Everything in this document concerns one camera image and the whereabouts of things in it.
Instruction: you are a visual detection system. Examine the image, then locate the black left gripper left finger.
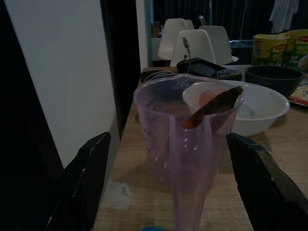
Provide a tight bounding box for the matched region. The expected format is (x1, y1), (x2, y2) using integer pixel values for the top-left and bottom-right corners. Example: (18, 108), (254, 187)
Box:
(47, 131), (112, 231)

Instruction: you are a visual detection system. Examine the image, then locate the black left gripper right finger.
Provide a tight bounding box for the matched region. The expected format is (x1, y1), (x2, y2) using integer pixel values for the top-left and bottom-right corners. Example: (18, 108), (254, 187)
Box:
(226, 132), (308, 231)

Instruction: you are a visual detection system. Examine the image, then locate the purple translucent measuring jug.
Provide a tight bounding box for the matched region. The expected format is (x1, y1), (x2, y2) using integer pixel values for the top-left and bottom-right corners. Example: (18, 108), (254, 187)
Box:
(133, 73), (244, 231)

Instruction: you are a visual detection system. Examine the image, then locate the orange carrot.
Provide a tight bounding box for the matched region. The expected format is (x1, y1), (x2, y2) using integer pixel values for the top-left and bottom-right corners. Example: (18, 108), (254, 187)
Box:
(179, 86), (244, 130)

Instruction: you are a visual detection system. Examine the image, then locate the translucent tape patch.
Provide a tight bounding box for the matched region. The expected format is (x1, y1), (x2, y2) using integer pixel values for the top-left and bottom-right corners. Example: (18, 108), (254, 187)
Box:
(103, 181), (133, 212)

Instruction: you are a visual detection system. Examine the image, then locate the wooden dining table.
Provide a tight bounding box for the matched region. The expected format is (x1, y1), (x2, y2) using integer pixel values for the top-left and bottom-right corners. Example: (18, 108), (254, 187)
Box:
(95, 64), (308, 231)

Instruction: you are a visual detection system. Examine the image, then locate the white bowl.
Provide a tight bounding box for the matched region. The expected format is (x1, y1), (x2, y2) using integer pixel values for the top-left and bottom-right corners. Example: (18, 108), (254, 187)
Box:
(182, 80), (291, 137)

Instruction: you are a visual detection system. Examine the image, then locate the patterned plate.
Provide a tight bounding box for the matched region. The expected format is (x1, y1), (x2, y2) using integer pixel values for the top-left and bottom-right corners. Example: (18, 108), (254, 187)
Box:
(287, 73), (308, 108)

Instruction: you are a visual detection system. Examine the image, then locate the black bowl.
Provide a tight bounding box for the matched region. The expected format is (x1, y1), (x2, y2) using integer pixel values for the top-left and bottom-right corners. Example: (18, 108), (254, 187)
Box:
(244, 65), (304, 98)

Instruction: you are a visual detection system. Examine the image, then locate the black handheld controller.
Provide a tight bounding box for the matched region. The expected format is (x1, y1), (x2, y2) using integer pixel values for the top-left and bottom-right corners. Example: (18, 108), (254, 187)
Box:
(177, 57), (243, 81)

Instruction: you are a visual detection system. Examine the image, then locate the yellow noodle cup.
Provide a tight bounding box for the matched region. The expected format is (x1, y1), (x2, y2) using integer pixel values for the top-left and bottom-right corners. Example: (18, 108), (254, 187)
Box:
(252, 34), (291, 67)
(282, 29), (308, 73)

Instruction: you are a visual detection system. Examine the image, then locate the white hanging shirt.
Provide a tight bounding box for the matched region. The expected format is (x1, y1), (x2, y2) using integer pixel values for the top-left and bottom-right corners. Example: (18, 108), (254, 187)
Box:
(269, 0), (299, 34)

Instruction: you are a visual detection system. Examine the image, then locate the grey cable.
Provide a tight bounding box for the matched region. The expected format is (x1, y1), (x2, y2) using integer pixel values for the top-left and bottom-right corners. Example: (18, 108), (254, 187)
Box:
(141, 37), (194, 84)

